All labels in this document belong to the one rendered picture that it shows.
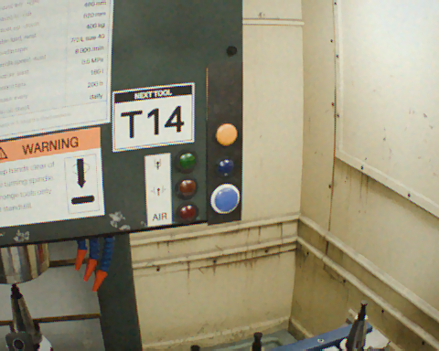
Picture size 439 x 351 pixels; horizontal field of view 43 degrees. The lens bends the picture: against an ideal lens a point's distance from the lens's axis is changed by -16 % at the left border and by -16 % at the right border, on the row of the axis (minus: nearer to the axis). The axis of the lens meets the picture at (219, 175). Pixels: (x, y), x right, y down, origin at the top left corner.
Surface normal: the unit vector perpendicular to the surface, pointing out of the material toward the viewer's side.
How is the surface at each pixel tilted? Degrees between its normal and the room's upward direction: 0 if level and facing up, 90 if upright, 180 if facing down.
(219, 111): 90
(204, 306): 90
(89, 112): 90
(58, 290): 89
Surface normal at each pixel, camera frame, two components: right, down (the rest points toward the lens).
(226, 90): 0.39, 0.30
